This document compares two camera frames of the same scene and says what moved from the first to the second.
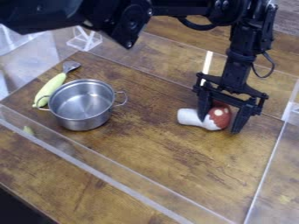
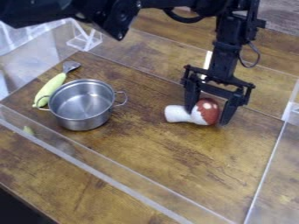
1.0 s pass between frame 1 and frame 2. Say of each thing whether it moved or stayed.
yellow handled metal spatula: stayed
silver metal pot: stayed
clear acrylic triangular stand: stayed
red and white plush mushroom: moved
